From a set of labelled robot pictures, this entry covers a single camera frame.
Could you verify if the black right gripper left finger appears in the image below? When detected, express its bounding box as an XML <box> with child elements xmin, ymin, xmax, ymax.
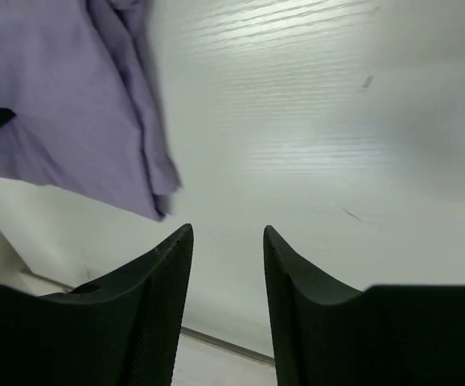
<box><xmin>0</xmin><ymin>224</ymin><xmax>194</xmax><ymax>385</ymax></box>

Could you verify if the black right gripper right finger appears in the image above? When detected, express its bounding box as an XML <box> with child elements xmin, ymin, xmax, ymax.
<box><xmin>263</xmin><ymin>226</ymin><xmax>465</xmax><ymax>385</ymax></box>

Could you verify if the purple t shirt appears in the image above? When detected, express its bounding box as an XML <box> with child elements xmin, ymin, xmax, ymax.
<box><xmin>0</xmin><ymin>1</ymin><xmax>180</xmax><ymax>221</ymax></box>

